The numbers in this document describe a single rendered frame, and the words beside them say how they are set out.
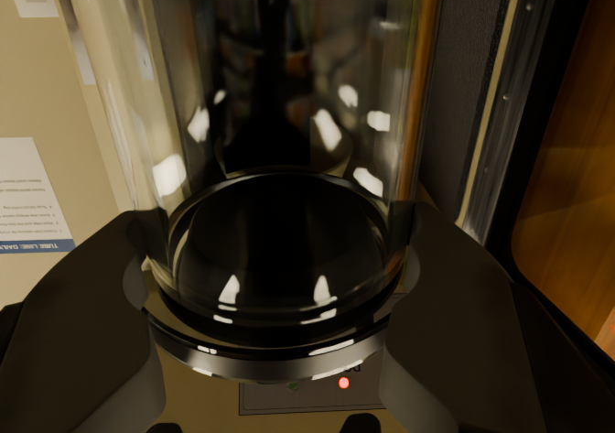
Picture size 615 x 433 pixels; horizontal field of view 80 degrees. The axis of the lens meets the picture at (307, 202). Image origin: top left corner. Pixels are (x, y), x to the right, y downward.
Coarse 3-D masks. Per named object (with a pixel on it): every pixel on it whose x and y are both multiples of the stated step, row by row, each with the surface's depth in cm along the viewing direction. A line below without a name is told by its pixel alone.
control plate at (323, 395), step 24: (240, 384) 30; (264, 384) 31; (312, 384) 31; (336, 384) 31; (360, 384) 31; (240, 408) 30; (264, 408) 30; (288, 408) 30; (312, 408) 30; (336, 408) 30; (360, 408) 30; (384, 408) 30
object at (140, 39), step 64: (128, 0) 6; (192, 0) 6; (256, 0) 6; (320, 0) 6; (384, 0) 7; (128, 64) 7; (192, 64) 7; (256, 64) 6; (320, 64) 7; (384, 64) 7; (128, 128) 8; (192, 128) 7; (256, 128) 7; (320, 128) 7; (384, 128) 8; (128, 192) 10; (192, 192) 8; (256, 192) 8; (320, 192) 8; (384, 192) 9; (192, 256) 9; (256, 256) 9; (320, 256) 9; (384, 256) 10; (192, 320) 10; (256, 320) 10; (320, 320) 10; (384, 320) 10
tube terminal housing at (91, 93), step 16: (512, 0) 24; (512, 16) 24; (64, 32) 24; (496, 64) 26; (80, 80) 25; (496, 80) 27; (96, 96) 26; (96, 112) 27; (96, 128) 27; (480, 128) 28; (112, 144) 28; (480, 144) 29; (112, 160) 28; (112, 176) 29; (416, 192) 39; (464, 192) 31; (128, 208) 31; (464, 208) 32
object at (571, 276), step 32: (608, 0) 19; (608, 32) 20; (576, 64) 22; (608, 64) 20; (576, 96) 22; (608, 96) 20; (576, 128) 22; (608, 128) 20; (544, 160) 25; (576, 160) 22; (608, 160) 20; (544, 192) 25; (576, 192) 23; (608, 192) 21; (544, 224) 25; (576, 224) 23; (608, 224) 21; (512, 256) 29; (544, 256) 26; (576, 256) 23; (608, 256) 21; (544, 288) 26; (576, 288) 23; (608, 288) 21; (576, 320) 24; (608, 320) 21; (608, 352) 22
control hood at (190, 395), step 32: (160, 352) 31; (192, 384) 30; (224, 384) 31; (160, 416) 30; (192, 416) 30; (224, 416) 30; (256, 416) 30; (288, 416) 30; (320, 416) 30; (384, 416) 30
